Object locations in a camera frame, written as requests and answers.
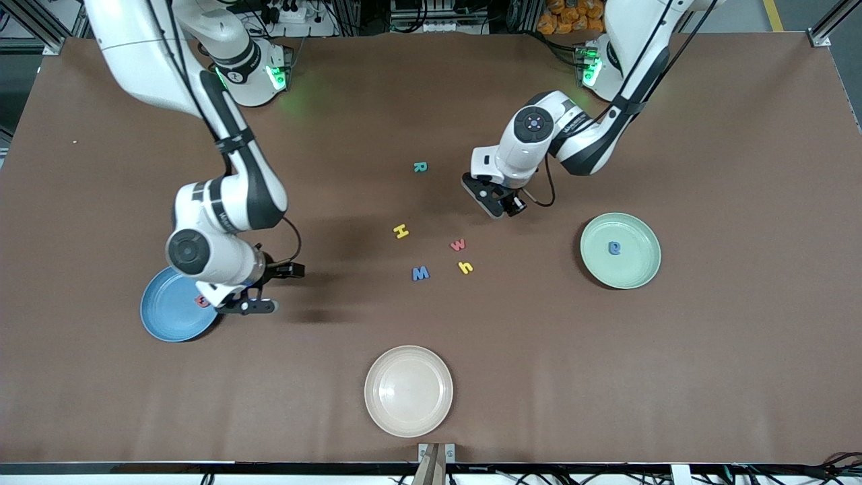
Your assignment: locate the aluminium frame profile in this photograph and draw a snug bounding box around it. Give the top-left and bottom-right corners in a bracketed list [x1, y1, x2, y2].
[0, 0, 92, 56]
[808, 0, 862, 48]

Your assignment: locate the orange objects pile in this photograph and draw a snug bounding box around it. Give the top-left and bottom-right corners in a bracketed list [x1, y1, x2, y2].
[537, 0, 610, 36]

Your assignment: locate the beige round plate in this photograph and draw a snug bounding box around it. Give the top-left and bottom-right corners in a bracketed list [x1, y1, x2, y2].
[364, 345, 454, 439]

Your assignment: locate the white power strip with plugs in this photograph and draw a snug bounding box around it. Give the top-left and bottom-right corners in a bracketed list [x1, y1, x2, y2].
[259, 0, 337, 38]

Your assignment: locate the black cables tangle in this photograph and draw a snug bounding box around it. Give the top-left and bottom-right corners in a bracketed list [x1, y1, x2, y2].
[731, 451, 862, 485]

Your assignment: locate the green round plate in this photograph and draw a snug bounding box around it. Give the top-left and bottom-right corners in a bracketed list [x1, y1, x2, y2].
[580, 212, 662, 290]

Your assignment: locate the long white power strip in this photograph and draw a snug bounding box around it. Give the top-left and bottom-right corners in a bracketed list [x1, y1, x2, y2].
[397, 17, 487, 34]

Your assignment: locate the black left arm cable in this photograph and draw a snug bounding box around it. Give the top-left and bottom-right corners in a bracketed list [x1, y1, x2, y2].
[522, 0, 718, 206]

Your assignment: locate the metal table edge bracket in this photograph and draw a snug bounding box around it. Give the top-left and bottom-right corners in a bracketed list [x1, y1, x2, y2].
[418, 443, 457, 465]

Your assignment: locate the blue round plate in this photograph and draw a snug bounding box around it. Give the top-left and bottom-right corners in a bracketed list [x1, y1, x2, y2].
[139, 264, 224, 343]

